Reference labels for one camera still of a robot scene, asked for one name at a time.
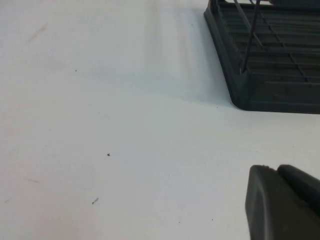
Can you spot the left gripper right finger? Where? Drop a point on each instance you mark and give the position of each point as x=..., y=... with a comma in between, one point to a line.
x=300, y=182

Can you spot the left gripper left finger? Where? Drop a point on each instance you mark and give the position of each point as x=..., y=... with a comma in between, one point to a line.
x=270, y=205

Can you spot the black plastic drip tray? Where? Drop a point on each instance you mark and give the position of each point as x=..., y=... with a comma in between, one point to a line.
x=275, y=100

